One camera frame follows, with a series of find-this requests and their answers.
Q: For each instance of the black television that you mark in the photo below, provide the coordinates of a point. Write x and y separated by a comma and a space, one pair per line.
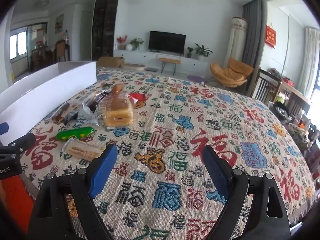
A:
167, 41

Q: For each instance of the wooden bench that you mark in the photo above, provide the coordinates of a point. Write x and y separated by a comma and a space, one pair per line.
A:
168, 59

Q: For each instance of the dark chocolate bar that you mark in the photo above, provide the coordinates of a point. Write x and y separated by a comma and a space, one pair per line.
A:
97, 100

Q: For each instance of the small grey floor mat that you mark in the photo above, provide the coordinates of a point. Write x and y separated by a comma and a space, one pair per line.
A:
151, 69

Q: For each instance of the grey curtain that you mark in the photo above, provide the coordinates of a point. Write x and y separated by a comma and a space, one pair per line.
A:
251, 30

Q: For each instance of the red snack packet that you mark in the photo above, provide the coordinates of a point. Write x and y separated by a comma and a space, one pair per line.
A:
137, 98

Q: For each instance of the silver snack packet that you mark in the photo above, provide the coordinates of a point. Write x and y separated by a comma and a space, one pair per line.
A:
86, 115

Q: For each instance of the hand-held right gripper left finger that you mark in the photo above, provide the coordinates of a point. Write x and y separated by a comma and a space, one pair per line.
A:
103, 170

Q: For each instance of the covered standing air conditioner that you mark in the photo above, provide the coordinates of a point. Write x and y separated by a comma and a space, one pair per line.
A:
236, 37

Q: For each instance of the dark wooden chair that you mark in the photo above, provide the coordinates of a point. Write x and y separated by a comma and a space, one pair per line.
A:
265, 85

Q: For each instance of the window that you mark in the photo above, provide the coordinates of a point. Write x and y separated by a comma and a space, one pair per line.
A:
18, 43

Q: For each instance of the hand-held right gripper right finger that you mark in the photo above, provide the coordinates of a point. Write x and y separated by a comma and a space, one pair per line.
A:
216, 172

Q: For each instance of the printed blanket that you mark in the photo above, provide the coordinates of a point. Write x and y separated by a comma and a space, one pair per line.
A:
175, 135

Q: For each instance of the white sheer curtain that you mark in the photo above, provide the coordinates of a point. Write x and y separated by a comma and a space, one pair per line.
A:
311, 55

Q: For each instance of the purple floor mat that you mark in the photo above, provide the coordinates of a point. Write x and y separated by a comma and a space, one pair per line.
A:
196, 78

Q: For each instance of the wooden dining chair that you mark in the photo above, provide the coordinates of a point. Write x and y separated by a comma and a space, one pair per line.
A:
61, 50

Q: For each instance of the red wall hanging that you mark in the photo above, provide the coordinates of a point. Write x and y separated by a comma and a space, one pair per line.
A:
270, 36

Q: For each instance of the small dark snack packet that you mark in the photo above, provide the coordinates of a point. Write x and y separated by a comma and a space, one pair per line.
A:
71, 117

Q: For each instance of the white round vase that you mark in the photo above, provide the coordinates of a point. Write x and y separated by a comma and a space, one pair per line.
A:
129, 47

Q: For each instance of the beige wafer packet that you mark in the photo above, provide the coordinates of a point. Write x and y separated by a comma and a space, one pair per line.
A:
80, 151

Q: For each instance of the orange cloth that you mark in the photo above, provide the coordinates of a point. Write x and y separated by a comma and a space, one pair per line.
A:
15, 200

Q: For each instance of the green snack packet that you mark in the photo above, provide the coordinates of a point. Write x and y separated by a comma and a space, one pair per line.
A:
75, 133

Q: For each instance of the packaged orange sausage bun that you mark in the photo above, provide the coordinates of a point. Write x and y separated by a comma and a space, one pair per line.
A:
117, 88

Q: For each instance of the brown sausage snack stick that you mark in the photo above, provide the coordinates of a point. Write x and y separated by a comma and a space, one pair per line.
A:
61, 111

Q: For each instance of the dining table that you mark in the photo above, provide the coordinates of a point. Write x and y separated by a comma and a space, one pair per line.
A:
43, 52

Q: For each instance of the large potted plant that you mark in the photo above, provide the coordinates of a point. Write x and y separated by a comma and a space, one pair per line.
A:
202, 51

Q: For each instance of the beige floor cushion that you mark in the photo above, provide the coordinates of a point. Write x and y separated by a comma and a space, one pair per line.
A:
133, 66

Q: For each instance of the sliced bread packet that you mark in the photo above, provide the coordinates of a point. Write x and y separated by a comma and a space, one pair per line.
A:
118, 115

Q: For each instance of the red flower arrangement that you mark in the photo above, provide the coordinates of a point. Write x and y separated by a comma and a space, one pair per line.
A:
121, 41

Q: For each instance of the tall dark cabinet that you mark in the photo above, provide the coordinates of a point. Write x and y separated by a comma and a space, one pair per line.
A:
103, 25

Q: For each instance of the clear green-trimmed packet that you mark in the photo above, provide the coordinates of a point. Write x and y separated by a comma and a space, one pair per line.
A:
105, 88

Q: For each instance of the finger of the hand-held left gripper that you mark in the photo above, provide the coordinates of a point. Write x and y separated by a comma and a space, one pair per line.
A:
23, 141
3, 128

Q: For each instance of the orange lounge chair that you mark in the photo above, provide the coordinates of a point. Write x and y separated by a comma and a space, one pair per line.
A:
235, 67

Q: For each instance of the small potted plant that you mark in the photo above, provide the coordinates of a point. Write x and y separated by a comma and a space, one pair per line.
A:
189, 52

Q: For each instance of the cardboard box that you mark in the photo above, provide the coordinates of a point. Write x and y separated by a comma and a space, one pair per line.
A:
110, 61

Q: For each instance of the white television cabinet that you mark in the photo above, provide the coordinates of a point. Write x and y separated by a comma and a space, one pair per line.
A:
140, 56

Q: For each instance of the long white box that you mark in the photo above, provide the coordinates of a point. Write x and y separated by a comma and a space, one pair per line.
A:
45, 90

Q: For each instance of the wall painting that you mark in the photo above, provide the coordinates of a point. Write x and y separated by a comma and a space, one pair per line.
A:
59, 23

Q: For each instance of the plant in glass vase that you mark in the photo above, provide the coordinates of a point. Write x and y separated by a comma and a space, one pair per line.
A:
137, 42

